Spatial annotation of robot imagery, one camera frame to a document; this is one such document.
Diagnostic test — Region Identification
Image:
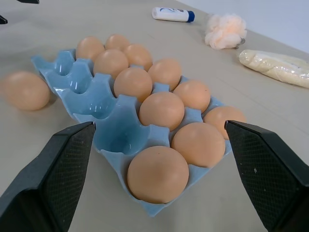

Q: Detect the blue plastic egg tray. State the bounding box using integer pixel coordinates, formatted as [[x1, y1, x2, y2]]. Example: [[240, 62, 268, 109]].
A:
[[30, 48, 234, 218]]

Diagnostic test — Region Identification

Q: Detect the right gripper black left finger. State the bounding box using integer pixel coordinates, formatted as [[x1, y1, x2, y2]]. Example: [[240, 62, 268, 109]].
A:
[[0, 121, 97, 232]]

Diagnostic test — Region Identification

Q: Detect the brown egg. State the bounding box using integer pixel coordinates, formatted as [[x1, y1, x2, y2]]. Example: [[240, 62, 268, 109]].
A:
[[1, 71, 51, 111], [113, 67, 154, 103], [147, 58, 183, 91], [75, 36, 106, 61], [123, 43, 153, 72], [173, 80, 211, 113], [171, 122, 226, 168], [127, 145, 190, 204], [139, 91, 185, 131], [203, 105, 247, 141], [93, 49, 129, 79], [104, 34, 131, 51]]

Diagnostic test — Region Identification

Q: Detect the white bottle with blue cap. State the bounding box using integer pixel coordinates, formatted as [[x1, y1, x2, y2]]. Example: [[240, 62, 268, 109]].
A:
[[151, 6, 196, 24]]

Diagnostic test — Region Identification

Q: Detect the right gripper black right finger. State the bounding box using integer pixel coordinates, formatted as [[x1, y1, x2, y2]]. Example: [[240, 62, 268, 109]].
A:
[[224, 120, 309, 232]]

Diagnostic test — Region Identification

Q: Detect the peach mesh bath sponge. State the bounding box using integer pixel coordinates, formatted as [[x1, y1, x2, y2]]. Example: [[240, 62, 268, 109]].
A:
[[204, 13, 248, 51]]

